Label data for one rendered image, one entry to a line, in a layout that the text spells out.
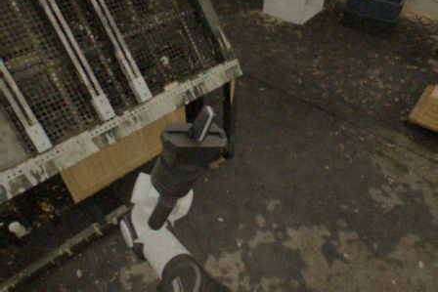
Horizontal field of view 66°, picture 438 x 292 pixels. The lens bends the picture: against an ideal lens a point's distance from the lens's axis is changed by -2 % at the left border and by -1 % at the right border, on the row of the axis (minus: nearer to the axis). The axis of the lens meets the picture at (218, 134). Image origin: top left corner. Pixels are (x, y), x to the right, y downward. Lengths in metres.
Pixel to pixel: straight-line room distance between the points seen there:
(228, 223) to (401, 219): 1.21
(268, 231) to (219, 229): 0.33
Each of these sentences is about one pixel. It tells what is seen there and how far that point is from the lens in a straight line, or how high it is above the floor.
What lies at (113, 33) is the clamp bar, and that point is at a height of 1.21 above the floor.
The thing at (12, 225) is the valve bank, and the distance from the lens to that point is 1.81.
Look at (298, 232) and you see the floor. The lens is 2.44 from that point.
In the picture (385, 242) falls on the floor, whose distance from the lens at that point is 2.60.
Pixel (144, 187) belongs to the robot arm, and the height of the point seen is 1.52.
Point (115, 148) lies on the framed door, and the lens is 2.24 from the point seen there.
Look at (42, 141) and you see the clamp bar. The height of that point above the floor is 0.96.
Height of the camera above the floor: 2.09
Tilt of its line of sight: 45 degrees down
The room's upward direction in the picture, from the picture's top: straight up
